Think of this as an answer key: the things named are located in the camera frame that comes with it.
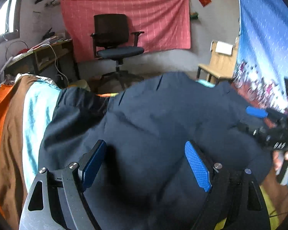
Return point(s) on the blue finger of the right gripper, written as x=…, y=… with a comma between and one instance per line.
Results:
x=256, y=112

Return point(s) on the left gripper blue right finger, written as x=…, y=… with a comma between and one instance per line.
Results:
x=201, y=167

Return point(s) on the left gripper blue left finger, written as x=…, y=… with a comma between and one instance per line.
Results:
x=90, y=164

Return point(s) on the dark navy puffer jacket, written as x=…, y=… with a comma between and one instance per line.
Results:
x=146, y=181

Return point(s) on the light wooden chair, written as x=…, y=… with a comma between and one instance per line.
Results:
x=221, y=67

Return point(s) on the blue patterned hanging curtain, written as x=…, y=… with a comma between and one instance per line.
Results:
x=262, y=60

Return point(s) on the white paper on chair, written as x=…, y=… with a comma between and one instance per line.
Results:
x=224, y=48

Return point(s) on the multicolour striped bed quilt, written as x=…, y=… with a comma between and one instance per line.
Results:
x=26, y=109

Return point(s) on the wooden desk with shelf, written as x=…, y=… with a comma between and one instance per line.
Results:
x=39, y=58

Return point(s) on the black office chair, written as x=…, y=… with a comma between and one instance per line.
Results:
x=112, y=40

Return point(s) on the window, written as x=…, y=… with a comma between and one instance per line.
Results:
x=10, y=20

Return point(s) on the pink checked wall cloth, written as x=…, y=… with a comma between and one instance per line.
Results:
x=165, y=23

